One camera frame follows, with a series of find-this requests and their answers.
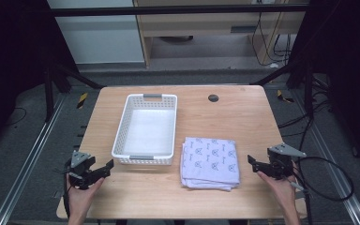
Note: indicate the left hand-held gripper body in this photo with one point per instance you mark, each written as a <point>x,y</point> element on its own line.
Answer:
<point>80,170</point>

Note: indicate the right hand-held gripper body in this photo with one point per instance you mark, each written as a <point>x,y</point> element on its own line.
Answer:
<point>280,162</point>

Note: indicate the lilac patterned cloth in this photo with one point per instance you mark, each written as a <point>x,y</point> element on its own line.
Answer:
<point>211,165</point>

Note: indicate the white plastic basket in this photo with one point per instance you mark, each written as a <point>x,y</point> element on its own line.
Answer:
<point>148,131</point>

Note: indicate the person's left hand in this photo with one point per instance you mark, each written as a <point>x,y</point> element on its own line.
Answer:
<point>79,200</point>

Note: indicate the person's right hand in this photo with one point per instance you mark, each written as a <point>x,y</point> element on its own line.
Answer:
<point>284,193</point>

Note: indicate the yellow black striped tape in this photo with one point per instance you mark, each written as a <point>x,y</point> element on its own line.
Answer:
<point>82,100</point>
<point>283,97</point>

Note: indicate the round black table grommet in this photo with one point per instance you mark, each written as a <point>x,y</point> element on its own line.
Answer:
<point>213,98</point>

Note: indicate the black metal stand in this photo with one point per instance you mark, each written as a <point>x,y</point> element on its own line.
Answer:
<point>308,90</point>
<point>48,93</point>

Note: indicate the black curtain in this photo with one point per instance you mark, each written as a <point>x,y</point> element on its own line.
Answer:
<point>12,62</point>
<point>350,62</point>

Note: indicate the white cabinet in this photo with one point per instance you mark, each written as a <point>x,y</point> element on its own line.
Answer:
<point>100,40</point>

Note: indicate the light wooden desk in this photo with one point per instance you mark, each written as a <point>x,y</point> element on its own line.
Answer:
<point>200,23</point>

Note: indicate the aluminium floor rail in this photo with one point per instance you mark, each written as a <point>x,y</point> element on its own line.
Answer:
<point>28,159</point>
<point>334,165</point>

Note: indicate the black horizontal frame bar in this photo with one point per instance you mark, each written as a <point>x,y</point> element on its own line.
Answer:
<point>168,10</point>

